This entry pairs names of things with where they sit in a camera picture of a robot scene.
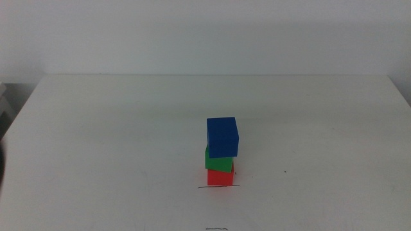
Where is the blue cube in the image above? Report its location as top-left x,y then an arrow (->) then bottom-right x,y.
205,116 -> 240,159

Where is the green cube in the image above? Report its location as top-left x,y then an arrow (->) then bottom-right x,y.
204,144 -> 234,174

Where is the red cube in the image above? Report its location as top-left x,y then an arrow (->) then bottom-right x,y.
206,162 -> 235,187

